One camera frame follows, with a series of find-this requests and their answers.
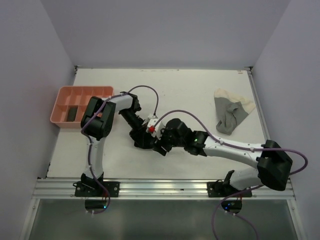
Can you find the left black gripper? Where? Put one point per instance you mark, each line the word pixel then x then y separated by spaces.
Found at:
pixel 141 128

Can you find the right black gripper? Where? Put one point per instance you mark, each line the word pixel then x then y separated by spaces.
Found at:
pixel 158 146

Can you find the black underwear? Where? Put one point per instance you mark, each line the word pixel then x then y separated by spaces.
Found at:
pixel 144 143

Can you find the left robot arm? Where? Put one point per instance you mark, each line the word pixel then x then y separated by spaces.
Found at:
pixel 96 125

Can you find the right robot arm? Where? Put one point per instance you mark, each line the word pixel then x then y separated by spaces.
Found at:
pixel 267 164

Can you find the grey and cream underwear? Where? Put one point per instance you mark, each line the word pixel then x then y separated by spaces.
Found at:
pixel 231 110

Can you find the pink compartment tray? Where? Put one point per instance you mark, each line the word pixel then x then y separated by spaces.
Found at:
pixel 75 96

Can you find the dark rolled cloth in tray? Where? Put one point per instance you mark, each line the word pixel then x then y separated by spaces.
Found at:
pixel 71 113

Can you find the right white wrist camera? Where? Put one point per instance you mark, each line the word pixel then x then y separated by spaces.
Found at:
pixel 156 129

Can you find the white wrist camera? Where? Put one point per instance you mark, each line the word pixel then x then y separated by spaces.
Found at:
pixel 156 129
pixel 150 120

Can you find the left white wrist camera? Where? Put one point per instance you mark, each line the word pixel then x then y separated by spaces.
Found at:
pixel 150 120

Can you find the aluminium mounting rail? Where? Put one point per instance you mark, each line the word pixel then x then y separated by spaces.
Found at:
pixel 151 189

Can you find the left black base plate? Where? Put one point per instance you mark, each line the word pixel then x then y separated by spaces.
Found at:
pixel 82 190

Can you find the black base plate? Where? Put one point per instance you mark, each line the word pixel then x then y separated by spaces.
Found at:
pixel 82 190
pixel 217 189

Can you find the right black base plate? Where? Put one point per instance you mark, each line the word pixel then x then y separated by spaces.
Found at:
pixel 217 189

